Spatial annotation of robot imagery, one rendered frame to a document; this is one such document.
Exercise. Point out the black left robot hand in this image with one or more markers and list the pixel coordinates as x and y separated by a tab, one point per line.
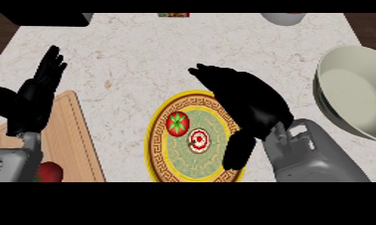
38	96

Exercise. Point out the grey round container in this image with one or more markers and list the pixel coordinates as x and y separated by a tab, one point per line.
284	18

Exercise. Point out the pale green bowl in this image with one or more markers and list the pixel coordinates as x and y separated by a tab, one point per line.
350	89

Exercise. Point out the small colourful box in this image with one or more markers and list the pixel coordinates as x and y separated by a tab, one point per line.
173	14

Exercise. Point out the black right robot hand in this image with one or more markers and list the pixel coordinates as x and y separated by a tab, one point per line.
247	99

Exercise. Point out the yellow patterned plate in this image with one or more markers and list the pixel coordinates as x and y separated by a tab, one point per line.
194	137

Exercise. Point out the wooden cutting board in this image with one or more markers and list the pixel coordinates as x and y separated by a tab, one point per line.
68	139

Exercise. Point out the red bell pepper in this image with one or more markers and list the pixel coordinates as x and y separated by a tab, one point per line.
51	172

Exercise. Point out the red tomato with green top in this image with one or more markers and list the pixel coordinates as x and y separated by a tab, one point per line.
178	123

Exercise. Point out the black appliance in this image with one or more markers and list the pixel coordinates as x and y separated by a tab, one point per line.
46	19

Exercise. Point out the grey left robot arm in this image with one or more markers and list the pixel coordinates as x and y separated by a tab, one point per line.
23	159

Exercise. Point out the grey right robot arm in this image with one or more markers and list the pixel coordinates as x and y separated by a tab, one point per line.
309	156

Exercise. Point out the white cupcake with red topping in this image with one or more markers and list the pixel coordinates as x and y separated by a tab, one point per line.
200	140

